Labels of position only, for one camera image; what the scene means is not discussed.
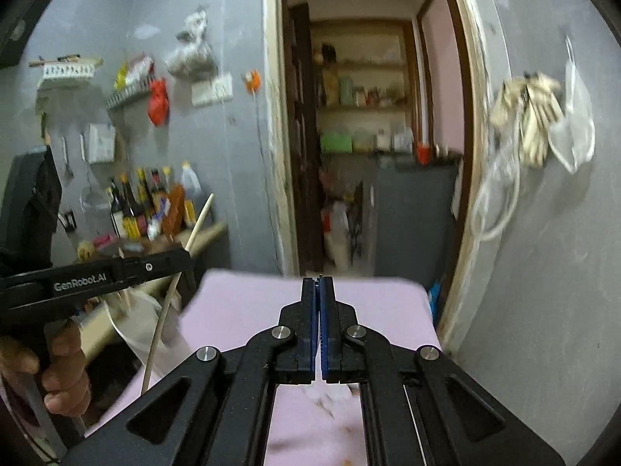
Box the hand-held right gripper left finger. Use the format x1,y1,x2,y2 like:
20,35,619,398
61,276,322,466

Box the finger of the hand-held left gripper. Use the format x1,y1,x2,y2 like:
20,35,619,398
121,247,196,288

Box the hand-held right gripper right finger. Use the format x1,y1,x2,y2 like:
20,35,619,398
320,276,566,466

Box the wooden chopstick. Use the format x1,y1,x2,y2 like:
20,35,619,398
141,193,215,395

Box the white plastic utensil holder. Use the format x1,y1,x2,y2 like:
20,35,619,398
73,286,195,370

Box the person's left hand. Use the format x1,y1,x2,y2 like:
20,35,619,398
0,323,91,417

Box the pink tablecloth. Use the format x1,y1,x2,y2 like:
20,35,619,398
85,269,443,466

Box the beige kitchen counter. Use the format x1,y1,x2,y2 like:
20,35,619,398
73,222,230,331

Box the row of condiment bottles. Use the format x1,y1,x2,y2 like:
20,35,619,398
107,160,203,242

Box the hanging metal strainer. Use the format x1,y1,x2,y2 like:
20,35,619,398
79,154,111,213

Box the white plastic jug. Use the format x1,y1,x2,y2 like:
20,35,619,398
321,200,351,271

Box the hanging metal spatula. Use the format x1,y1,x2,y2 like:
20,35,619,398
61,135,75,179

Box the grey cabinet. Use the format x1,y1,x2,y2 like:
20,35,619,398
373,154,461,280

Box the red plastic bag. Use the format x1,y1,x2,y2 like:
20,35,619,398
147,77,172,128

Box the green box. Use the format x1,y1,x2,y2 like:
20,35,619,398
319,130,354,153

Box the dark wooden door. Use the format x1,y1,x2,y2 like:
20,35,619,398
285,2,317,273

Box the grey plastic bag bundle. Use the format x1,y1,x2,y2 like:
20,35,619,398
164,6,217,79

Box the wooden storage shelf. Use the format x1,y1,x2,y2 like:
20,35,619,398
309,18,414,155

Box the white work gloves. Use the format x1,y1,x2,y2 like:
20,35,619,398
489,72,564,170

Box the clear plastic bag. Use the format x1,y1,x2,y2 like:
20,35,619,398
547,34,597,176

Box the wooden door frame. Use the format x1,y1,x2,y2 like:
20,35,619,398
263,0,492,350

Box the wall shelf with packets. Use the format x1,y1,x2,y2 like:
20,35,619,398
105,55,157,111

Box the white wall power strip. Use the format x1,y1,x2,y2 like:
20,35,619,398
191,73,234,108

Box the white wall rack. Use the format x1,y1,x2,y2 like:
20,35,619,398
28,52,104,82

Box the white hose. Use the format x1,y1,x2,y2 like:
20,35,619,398
472,154,523,242

